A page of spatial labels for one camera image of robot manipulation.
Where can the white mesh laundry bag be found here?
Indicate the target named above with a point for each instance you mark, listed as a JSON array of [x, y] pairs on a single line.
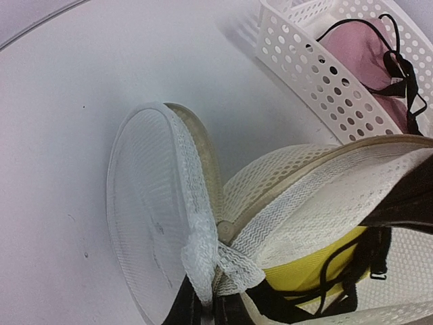
[[299, 254]]

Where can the white perforated plastic basket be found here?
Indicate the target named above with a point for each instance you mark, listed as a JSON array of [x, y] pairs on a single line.
[[282, 35]]

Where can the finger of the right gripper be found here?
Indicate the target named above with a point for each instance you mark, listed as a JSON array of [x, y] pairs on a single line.
[[409, 204]]

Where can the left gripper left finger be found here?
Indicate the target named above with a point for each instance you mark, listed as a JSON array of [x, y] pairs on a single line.
[[187, 309]]

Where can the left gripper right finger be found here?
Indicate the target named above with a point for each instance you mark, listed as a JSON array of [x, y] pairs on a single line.
[[230, 310]]

